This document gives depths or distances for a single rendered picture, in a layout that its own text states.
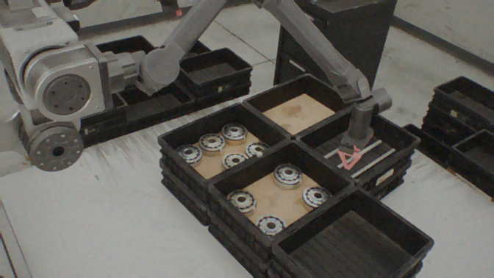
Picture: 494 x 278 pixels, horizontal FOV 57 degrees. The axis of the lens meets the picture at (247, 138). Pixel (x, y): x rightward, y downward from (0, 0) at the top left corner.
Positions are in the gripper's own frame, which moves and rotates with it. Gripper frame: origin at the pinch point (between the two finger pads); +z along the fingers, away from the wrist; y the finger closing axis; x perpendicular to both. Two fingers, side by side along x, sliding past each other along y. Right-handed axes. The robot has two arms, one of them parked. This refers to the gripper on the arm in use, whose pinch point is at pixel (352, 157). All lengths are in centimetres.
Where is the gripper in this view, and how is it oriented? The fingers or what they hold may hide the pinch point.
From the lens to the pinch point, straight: 145.0
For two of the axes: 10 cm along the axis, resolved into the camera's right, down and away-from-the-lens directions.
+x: -8.8, -3.1, 3.7
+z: -0.2, 7.9, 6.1
